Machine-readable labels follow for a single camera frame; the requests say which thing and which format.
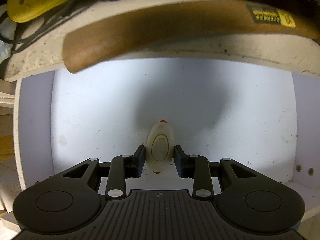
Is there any wooden handle hammer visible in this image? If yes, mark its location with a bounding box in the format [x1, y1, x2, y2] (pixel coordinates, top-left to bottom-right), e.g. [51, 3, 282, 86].
[62, 0, 319, 73]

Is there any white wooden drawer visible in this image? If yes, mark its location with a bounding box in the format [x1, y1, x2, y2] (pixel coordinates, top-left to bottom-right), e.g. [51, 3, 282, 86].
[14, 59, 319, 219]

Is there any black cable bundle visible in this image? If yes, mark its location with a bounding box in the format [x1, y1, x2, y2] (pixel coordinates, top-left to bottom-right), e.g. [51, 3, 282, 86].
[0, 0, 141, 54]

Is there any white oval inline switch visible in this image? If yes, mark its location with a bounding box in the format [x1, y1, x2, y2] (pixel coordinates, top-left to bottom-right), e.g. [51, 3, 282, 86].
[145, 120, 174, 174]

